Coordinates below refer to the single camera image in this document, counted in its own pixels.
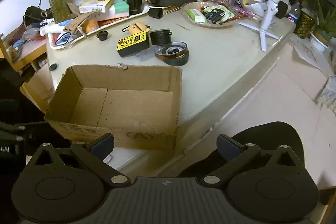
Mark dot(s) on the black packet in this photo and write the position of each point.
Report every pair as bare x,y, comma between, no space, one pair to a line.
215,14

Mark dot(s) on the black cap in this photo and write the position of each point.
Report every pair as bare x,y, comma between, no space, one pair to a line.
32,15

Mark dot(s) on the black cylinder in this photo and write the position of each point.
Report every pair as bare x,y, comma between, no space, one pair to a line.
160,37

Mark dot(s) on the white gimbal tripod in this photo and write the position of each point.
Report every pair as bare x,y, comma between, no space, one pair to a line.
267,16

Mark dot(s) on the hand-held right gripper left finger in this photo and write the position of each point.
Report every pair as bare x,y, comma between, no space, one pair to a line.
103,147

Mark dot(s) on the yellow white box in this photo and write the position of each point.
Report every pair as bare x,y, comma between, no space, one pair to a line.
95,3

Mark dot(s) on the round clear plate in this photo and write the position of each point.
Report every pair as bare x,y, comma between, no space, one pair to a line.
189,20

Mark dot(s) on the chopsticks pair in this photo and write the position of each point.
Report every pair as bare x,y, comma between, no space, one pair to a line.
172,9

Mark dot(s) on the pink patterned packet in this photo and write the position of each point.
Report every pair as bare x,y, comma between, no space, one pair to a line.
240,12

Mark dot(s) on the small round dark button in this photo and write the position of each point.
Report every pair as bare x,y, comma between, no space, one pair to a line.
53,66

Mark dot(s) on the round tan pouch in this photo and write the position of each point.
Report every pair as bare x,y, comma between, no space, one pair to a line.
137,27

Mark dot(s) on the orange packet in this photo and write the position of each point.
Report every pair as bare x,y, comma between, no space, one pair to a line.
92,25

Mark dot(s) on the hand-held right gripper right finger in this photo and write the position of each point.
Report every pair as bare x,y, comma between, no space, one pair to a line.
227,146

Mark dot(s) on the brown cardboard box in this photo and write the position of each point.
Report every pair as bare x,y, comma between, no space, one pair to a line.
131,108

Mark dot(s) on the small black cup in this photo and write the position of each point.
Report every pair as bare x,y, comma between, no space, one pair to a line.
156,13

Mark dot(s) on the potted plant white pot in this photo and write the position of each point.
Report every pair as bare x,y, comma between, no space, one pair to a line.
323,35

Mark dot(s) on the blue label soda bottle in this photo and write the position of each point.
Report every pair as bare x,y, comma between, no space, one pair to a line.
293,18

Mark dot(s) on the thin wooden stick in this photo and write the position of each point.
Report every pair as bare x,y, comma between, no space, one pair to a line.
183,26

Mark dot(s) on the white blue tube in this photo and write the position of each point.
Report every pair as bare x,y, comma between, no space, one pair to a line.
55,27

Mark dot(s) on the wooden shelf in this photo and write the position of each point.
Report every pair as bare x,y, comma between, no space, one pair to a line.
23,53

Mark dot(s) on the white green packet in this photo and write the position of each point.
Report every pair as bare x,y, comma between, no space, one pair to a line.
229,12

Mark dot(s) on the blue white shell packet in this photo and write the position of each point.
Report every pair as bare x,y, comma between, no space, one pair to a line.
62,39

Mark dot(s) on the green wipes packet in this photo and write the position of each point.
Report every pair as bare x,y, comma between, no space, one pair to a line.
195,15

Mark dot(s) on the small black knob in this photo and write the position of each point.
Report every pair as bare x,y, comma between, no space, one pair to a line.
102,35

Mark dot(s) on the yellow black tester device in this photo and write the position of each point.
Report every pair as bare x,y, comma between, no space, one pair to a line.
131,43

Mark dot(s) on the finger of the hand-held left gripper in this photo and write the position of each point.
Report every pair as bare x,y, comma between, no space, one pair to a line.
10,138
11,127

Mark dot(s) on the clear plastic bag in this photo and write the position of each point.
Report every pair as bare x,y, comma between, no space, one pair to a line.
145,55

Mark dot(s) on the white tray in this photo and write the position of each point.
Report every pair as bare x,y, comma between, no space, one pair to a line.
78,40

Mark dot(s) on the yellow black patterned can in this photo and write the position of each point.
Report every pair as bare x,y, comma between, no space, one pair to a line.
303,24

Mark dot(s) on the green tissue pack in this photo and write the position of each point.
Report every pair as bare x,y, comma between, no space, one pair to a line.
119,6

